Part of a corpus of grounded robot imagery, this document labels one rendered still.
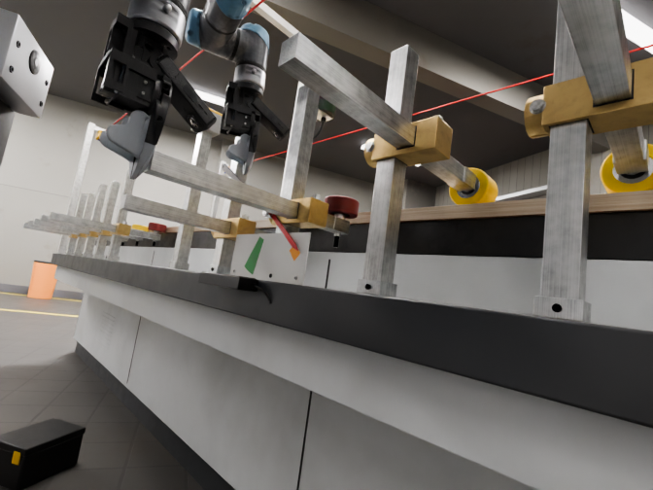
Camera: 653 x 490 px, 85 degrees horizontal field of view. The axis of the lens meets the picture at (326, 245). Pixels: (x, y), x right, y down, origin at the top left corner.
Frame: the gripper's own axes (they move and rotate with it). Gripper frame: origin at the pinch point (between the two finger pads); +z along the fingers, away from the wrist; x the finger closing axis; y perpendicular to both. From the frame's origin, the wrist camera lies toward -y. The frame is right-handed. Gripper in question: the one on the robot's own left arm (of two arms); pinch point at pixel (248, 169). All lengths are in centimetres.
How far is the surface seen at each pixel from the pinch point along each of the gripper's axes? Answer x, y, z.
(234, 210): -8.4, 0.5, 8.9
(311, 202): 22.9, -7.8, 10.5
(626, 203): 58, -43, 10
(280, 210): 21.0, -2.3, 12.7
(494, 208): 40, -37, 9
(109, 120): -642, 117, -230
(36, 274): -587, 170, 51
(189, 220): -0.6, 11.8, 14.2
